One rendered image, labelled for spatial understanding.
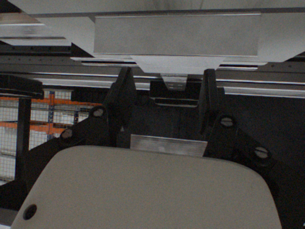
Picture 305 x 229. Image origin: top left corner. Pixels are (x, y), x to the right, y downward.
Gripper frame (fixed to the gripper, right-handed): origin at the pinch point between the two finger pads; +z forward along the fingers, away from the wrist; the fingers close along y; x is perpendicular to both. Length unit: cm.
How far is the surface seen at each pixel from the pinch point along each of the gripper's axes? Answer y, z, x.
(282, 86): 23.5, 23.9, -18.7
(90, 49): -7.2, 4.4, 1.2
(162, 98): -2.7, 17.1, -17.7
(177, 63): 0.6, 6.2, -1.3
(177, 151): 1.2, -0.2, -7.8
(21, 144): -95, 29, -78
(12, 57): -48, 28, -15
